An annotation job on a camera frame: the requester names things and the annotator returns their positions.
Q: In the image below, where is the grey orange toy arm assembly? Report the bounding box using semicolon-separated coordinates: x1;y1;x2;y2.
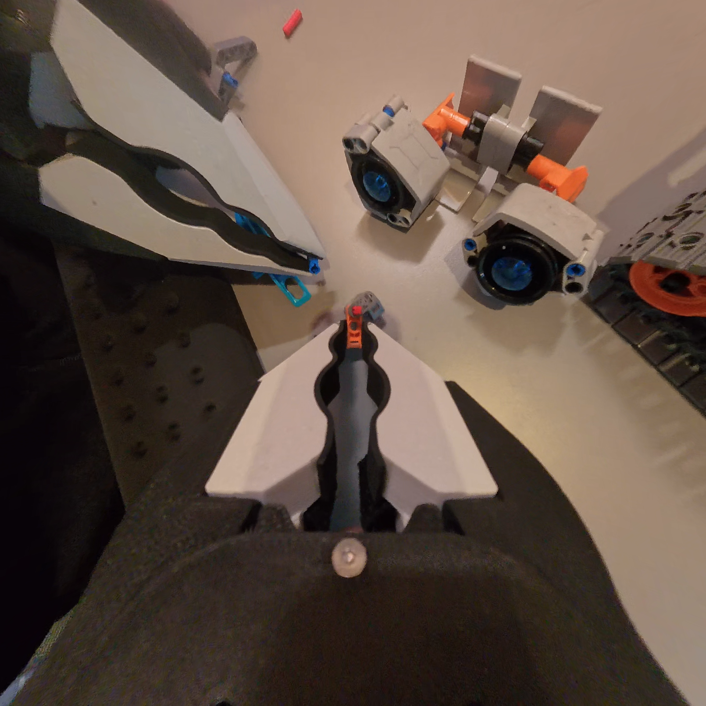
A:
344;290;386;352

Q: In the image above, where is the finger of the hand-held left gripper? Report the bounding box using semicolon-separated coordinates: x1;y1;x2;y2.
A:
29;0;327;264
38;129;324;277

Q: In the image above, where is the dark grey angled toy beam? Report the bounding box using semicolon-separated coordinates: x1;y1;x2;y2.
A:
211;36;258;109

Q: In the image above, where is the black dimpled pad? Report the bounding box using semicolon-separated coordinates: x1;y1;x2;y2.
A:
52;243;267;511

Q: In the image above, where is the tracked toy robot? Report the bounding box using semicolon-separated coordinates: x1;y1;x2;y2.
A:
584;190;706;418

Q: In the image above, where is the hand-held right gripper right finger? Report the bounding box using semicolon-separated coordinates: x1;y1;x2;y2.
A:
360;323;500;529

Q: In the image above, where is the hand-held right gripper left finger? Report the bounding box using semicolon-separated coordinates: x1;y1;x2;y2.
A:
204;322;343;529

